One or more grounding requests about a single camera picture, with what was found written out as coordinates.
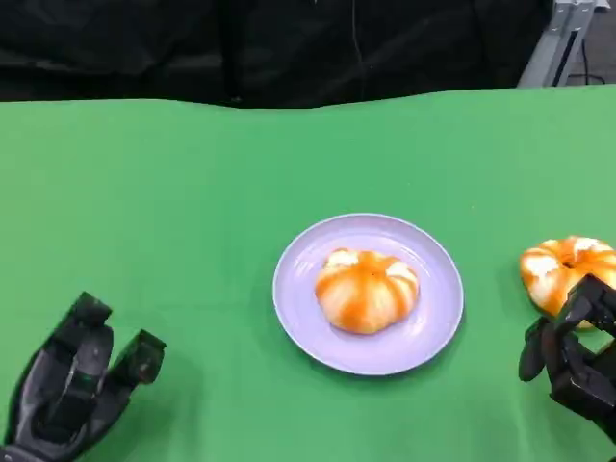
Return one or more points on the lilac plate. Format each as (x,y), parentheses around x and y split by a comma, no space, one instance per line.
(298,313)

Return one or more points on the grey metal frame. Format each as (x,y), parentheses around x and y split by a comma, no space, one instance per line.
(548,48)

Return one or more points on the green table cloth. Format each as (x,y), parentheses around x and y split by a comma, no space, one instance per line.
(192,192)

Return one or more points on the orange white toy bread roll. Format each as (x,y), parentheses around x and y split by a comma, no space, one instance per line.
(366,293)
(548,274)

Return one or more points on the black backdrop curtain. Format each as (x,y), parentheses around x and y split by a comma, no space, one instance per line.
(240,48)

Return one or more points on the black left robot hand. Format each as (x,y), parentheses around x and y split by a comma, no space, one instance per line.
(58,399)

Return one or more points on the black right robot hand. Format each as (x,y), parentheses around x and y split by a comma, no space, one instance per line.
(582,366)

